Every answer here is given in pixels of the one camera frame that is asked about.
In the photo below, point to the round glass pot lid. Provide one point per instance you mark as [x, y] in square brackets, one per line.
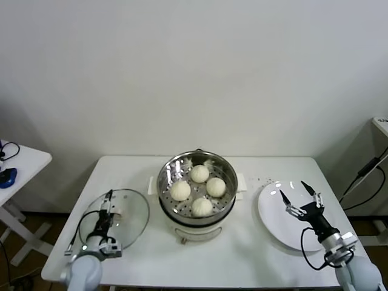
[133, 209]

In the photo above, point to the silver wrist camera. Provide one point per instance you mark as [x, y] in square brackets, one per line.
[112, 247]
[348, 239]

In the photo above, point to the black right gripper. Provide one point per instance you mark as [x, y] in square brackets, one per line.
[315, 216]

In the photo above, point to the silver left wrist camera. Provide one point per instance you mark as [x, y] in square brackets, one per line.
[112, 247]

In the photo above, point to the blue computer mouse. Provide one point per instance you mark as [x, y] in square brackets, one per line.
[7, 177]

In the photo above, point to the white round plate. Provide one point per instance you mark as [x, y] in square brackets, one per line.
[272, 218]

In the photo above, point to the stainless steel steamer basket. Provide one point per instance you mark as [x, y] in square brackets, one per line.
[228, 179]

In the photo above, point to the white side table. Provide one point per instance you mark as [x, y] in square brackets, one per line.
[30, 157]

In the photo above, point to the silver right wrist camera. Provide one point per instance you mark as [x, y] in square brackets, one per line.
[348, 239]

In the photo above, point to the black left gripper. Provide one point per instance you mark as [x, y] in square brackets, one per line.
[103, 225]

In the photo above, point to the white electric cooking pot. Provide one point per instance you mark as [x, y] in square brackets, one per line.
[197, 232]

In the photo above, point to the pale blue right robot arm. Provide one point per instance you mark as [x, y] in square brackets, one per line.
[360, 272]

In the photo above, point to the white steamed baozi bun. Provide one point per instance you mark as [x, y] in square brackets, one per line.
[202, 207]
[199, 173]
[216, 187]
[180, 191]

